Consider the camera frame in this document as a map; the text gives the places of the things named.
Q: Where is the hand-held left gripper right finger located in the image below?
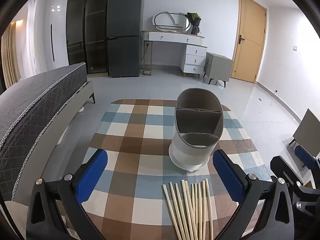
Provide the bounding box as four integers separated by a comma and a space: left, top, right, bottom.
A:
212, 149, 294, 240

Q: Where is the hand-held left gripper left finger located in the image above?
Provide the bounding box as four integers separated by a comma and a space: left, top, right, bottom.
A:
26, 149, 108, 240

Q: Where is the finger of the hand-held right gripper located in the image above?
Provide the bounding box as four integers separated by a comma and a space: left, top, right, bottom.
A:
270, 156, 320, 218
294, 145, 320, 173

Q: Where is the grey and white utensil holder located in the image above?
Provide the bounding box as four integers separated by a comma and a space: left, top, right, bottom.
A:
169, 88, 223, 172

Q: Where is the bundle of wooden chopsticks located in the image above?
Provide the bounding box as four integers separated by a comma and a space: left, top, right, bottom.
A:
162, 179, 214, 240

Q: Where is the checkered tablecloth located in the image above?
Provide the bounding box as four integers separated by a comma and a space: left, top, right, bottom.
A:
41, 99, 273, 240

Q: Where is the beige ribbed cloth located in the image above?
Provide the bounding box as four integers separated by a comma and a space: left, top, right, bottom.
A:
4, 200, 32, 240

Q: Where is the dark grey quilted mattress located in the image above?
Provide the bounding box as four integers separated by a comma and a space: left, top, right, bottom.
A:
0, 62, 88, 200

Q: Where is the grey nightstand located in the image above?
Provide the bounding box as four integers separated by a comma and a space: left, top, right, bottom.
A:
203, 52, 234, 88

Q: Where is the yellow wooden door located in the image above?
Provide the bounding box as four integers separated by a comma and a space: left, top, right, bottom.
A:
230, 0, 267, 84

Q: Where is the beige curtain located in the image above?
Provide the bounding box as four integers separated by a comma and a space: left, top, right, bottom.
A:
1, 20, 22, 88

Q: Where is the dark glass cabinet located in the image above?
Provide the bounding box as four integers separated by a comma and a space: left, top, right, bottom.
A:
65, 0, 110, 75

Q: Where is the dark grey refrigerator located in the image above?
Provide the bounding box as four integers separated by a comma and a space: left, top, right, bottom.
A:
107, 0, 145, 78

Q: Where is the white vanity desk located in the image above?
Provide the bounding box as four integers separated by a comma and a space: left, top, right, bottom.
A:
142, 30, 208, 79

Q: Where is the white wardrobe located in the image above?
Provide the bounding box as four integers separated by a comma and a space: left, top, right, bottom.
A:
24, 0, 70, 77

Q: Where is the black wrapped flower bouquet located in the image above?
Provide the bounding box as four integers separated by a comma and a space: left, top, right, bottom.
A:
186, 12, 202, 35

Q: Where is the oval mirror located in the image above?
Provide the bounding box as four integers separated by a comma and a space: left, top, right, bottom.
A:
153, 11, 192, 33

